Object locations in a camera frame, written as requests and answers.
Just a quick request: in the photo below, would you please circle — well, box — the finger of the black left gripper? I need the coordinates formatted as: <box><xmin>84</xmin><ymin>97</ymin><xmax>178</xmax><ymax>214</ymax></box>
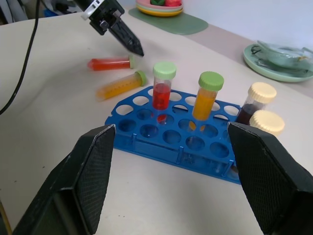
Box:
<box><xmin>107</xmin><ymin>23</ymin><xmax>144</xmax><ymax>58</ymax></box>
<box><xmin>114</xmin><ymin>15</ymin><xmax>145</xmax><ymax>56</ymax></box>

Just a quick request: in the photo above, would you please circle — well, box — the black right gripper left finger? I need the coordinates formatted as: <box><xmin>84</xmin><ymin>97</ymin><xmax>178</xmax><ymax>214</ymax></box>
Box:
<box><xmin>12</xmin><ymin>123</ymin><xmax>116</xmax><ymax>235</ymax></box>

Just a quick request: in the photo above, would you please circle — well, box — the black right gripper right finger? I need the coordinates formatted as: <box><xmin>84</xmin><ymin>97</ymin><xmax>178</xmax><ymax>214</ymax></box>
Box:
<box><xmin>226</xmin><ymin>121</ymin><xmax>313</xmax><ymax>235</ymax></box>

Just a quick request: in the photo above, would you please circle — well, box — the blue test tube rack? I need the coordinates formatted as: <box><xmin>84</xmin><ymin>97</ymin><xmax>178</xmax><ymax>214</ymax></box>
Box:
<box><xmin>105</xmin><ymin>85</ymin><xmax>245</xmax><ymax>186</ymax></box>

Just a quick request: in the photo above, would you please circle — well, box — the red tube green cap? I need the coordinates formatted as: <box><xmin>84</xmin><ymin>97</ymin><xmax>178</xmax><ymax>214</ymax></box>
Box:
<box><xmin>87</xmin><ymin>55</ymin><xmax>136</xmax><ymax>72</ymax></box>
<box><xmin>152</xmin><ymin>61</ymin><xmax>178</xmax><ymax>126</ymax></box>

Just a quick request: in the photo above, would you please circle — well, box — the yellow plate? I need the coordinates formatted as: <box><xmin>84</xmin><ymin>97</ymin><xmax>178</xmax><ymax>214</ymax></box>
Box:
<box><xmin>137</xmin><ymin>9</ymin><xmax>183</xmax><ymax>18</ymax></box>

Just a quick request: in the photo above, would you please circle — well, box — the small green plate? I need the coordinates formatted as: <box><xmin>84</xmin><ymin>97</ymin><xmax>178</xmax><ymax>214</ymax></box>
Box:
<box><xmin>136</xmin><ymin>5</ymin><xmax>184</xmax><ymax>13</ymax></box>

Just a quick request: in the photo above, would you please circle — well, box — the green placemat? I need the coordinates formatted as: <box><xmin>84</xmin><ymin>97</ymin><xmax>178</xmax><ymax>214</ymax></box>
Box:
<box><xmin>128</xmin><ymin>6</ymin><xmax>209</xmax><ymax>36</ymax></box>

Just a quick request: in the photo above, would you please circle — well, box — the yellow tube green cap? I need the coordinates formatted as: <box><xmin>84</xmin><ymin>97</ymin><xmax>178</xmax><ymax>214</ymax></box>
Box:
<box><xmin>95</xmin><ymin>70</ymin><xmax>148</xmax><ymax>101</ymax></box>

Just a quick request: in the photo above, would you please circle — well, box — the red toy food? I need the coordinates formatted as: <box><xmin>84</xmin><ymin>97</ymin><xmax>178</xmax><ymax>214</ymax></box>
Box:
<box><xmin>164</xmin><ymin>0</ymin><xmax>183</xmax><ymax>8</ymax></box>

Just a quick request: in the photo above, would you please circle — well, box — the tube with cream cap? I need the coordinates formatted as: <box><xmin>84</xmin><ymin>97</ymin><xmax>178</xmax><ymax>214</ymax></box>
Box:
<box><xmin>249</xmin><ymin>110</ymin><xmax>286</xmax><ymax>137</ymax></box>

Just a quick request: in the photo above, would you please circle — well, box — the dark tube cream cap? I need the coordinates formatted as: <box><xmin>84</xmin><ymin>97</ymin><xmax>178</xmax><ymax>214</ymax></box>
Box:
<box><xmin>235</xmin><ymin>82</ymin><xmax>278</xmax><ymax>126</ymax></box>

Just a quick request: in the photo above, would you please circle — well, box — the orange tube green cap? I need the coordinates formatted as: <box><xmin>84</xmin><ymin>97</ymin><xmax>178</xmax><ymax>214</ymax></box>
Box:
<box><xmin>188</xmin><ymin>71</ymin><xmax>224</xmax><ymax>132</ymax></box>

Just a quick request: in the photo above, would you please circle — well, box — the large mint green plate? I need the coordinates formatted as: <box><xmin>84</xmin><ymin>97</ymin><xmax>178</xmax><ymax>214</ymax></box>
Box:
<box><xmin>243</xmin><ymin>43</ymin><xmax>313</xmax><ymax>83</ymax></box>

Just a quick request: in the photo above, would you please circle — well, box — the clear plastic bag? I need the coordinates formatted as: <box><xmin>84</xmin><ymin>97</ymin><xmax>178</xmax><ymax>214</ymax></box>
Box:
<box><xmin>249</xmin><ymin>40</ymin><xmax>313</xmax><ymax>75</ymax></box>

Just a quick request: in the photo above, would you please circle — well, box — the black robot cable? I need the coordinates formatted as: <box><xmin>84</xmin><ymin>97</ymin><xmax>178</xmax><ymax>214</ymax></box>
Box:
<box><xmin>0</xmin><ymin>0</ymin><xmax>40</xmax><ymax>116</ymax></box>

